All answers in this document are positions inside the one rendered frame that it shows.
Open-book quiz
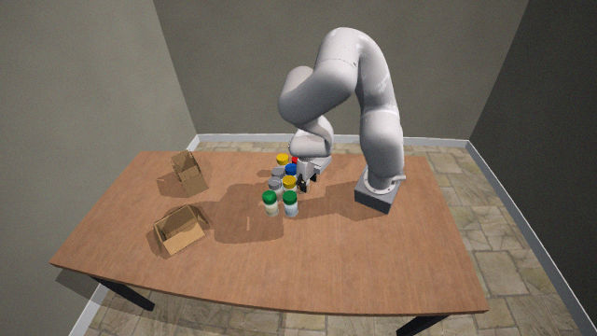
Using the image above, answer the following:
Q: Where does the white bottle with blue cap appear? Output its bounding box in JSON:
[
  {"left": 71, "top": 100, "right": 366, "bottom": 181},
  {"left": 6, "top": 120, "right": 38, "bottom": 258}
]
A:
[{"left": 285, "top": 163, "right": 297, "bottom": 182}]

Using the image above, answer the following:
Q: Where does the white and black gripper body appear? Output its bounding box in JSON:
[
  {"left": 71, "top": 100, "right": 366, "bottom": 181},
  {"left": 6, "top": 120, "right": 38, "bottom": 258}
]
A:
[{"left": 296, "top": 158, "right": 315, "bottom": 182}]

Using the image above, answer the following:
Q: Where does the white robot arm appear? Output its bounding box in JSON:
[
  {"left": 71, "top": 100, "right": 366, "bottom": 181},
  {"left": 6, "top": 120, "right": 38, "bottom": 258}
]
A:
[{"left": 278, "top": 27, "right": 406, "bottom": 195}]

